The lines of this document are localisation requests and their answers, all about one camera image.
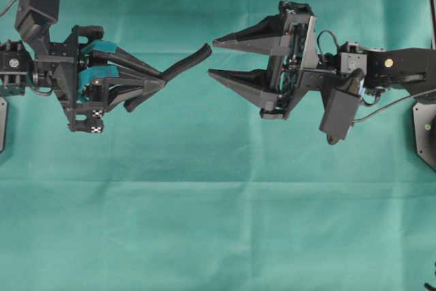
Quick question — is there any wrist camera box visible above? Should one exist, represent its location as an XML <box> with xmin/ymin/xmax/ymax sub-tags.
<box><xmin>14</xmin><ymin>0</ymin><xmax>60</xmax><ymax>56</ymax></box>
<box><xmin>320</xmin><ymin>68</ymin><xmax>366</xmax><ymax>145</ymax></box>

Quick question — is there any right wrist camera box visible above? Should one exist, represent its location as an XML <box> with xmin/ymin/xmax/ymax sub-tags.
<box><xmin>320</xmin><ymin>68</ymin><xmax>366</xmax><ymax>145</ymax></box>

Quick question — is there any green table cloth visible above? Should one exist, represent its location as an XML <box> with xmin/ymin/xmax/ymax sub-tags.
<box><xmin>1</xmin><ymin>0</ymin><xmax>435</xmax><ymax>290</ymax></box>

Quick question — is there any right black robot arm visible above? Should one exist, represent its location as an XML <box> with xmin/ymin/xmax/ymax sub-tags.
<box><xmin>208</xmin><ymin>1</ymin><xmax>435</xmax><ymax>119</ymax></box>

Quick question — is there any black cable bottom right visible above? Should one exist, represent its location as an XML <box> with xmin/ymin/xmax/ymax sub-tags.
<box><xmin>423</xmin><ymin>260</ymin><xmax>436</xmax><ymax>291</ymax></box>

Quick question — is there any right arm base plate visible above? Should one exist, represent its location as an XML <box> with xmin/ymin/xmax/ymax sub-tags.
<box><xmin>412</xmin><ymin>89</ymin><xmax>435</xmax><ymax>170</ymax></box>

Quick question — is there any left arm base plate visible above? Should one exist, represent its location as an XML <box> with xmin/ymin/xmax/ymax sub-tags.
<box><xmin>0</xmin><ymin>97</ymin><xmax>7</xmax><ymax>152</ymax></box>

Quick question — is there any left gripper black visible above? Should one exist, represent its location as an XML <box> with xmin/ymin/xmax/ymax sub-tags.
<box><xmin>1</xmin><ymin>25</ymin><xmax>166</xmax><ymax>133</ymax></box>

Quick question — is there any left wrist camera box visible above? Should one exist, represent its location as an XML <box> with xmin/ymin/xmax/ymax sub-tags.
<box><xmin>14</xmin><ymin>0</ymin><xmax>60</xmax><ymax>56</ymax></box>

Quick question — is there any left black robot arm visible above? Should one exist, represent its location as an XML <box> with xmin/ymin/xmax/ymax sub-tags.
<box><xmin>1</xmin><ymin>26</ymin><xmax>168</xmax><ymax>133</ymax></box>

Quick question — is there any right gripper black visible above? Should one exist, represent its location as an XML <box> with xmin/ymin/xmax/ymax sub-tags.
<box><xmin>208</xmin><ymin>1</ymin><xmax>360</xmax><ymax>119</ymax></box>

